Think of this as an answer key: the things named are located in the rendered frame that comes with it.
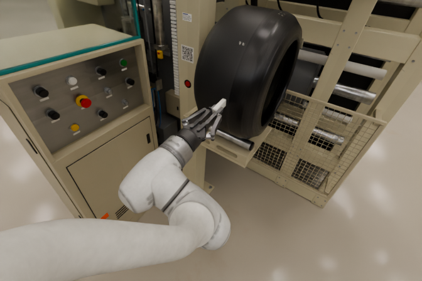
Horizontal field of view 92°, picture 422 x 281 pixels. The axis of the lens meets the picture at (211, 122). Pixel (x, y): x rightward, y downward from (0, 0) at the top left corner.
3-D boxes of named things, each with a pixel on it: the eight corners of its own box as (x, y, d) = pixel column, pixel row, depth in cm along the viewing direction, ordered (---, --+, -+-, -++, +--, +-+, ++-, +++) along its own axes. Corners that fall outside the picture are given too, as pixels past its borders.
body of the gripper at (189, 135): (193, 143, 56) (211, 123, 61) (169, 130, 60) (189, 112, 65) (194, 159, 61) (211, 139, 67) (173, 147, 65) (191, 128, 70)
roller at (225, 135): (194, 113, 109) (197, 116, 113) (190, 121, 108) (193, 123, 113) (254, 141, 95) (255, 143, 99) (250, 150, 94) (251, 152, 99)
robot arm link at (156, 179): (153, 153, 62) (186, 182, 61) (110, 194, 53) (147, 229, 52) (157, 138, 53) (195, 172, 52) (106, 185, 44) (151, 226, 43)
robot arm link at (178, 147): (154, 141, 56) (169, 128, 59) (161, 160, 62) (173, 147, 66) (179, 156, 52) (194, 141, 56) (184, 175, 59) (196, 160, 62)
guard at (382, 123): (220, 145, 181) (230, 71, 138) (221, 144, 182) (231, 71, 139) (328, 200, 145) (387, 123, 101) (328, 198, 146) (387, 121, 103)
